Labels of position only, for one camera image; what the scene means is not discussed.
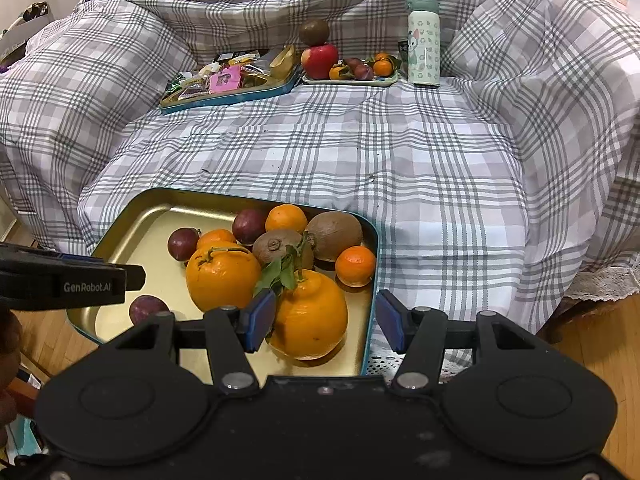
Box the blue and gold snack tin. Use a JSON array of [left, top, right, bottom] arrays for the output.
[[160, 50, 303, 115]]

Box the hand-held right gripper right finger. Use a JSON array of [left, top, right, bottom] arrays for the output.
[[375, 289, 542, 392]]

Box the small mandarin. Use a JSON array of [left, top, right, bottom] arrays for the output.
[[196, 228, 237, 251], [264, 203, 309, 235], [334, 245, 377, 287]]

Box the person's left hand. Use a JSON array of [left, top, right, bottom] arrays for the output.
[[0, 309, 24, 431]]

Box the grey plaid blanket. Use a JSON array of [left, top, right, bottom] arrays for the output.
[[0, 0, 640, 341]]

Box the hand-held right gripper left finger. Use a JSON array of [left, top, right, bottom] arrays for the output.
[[115, 290, 277, 392]]

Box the red apple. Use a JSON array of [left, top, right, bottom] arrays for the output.
[[301, 43, 340, 78]]

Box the gold tin tray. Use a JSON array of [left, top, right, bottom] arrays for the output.
[[66, 187, 383, 377]]

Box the brown kiwi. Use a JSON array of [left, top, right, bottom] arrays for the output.
[[252, 229, 316, 271], [305, 211, 364, 262]]

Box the bumpy orange with leaves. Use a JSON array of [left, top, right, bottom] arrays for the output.
[[254, 234, 349, 361]]

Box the pink snack packet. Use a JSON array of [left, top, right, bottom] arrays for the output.
[[209, 67, 243, 94]]

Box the mint green cartoon bottle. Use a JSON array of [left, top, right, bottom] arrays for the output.
[[405, 0, 442, 85]]

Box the pale green plate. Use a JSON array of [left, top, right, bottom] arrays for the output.
[[301, 67, 399, 87]]

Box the large smooth orange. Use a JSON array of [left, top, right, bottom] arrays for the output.
[[185, 245, 263, 312]]

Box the brown round fruit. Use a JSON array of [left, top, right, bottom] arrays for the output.
[[299, 18, 331, 45]]

